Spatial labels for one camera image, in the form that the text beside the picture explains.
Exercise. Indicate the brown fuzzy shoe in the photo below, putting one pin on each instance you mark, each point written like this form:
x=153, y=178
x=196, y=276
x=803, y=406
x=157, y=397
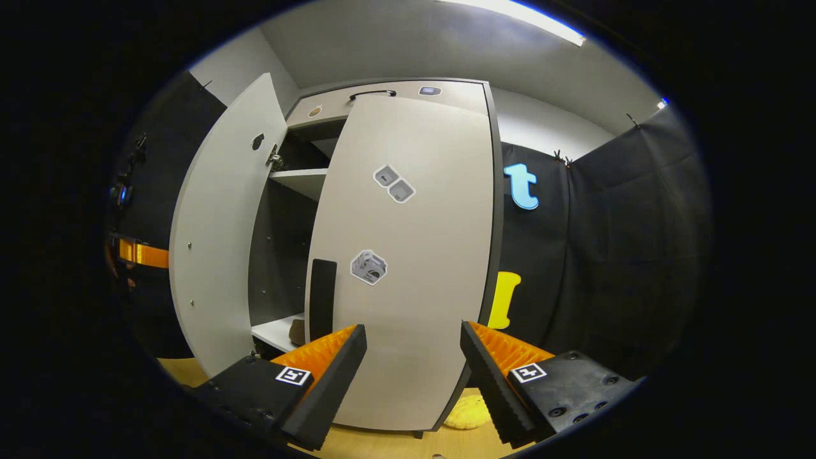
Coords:
x=297, y=333

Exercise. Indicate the black spring clip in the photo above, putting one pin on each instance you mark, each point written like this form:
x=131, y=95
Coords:
x=631, y=120
x=561, y=158

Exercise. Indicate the white shoe cabinet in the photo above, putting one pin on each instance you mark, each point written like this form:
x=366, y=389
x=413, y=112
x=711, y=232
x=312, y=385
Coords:
x=408, y=223

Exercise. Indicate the white cabinet shelf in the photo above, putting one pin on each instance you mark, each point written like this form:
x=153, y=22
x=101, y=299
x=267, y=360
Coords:
x=303, y=182
x=274, y=333

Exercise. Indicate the white cabinet drawer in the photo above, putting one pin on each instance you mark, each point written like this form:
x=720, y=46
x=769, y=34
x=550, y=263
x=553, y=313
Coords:
x=459, y=95

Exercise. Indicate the long ceiling light panel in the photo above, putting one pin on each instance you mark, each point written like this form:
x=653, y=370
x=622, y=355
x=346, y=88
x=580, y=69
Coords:
x=516, y=18

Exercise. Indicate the yellow plush object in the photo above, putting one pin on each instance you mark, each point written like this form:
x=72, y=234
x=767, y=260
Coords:
x=468, y=413

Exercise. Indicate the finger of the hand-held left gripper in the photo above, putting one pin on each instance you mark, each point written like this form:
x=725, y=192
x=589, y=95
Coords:
x=146, y=255

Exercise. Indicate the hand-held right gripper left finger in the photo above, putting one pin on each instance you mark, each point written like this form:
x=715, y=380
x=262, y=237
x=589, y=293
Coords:
x=328, y=395

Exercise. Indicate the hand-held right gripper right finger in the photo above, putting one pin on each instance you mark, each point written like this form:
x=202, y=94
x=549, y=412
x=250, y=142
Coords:
x=491, y=389

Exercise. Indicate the black backdrop cloth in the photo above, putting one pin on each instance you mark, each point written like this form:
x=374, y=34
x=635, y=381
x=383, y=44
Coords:
x=172, y=140
x=612, y=255

